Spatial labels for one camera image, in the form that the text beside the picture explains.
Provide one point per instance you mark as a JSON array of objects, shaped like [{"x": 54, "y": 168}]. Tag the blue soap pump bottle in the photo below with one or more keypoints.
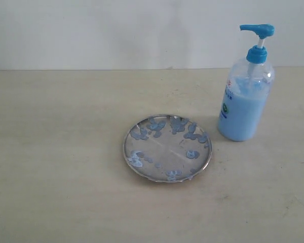
[{"x": 247, "y": 88}]

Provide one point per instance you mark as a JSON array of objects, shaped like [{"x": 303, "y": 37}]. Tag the round steel plate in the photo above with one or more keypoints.
[{"x": 167, "y": 148}]

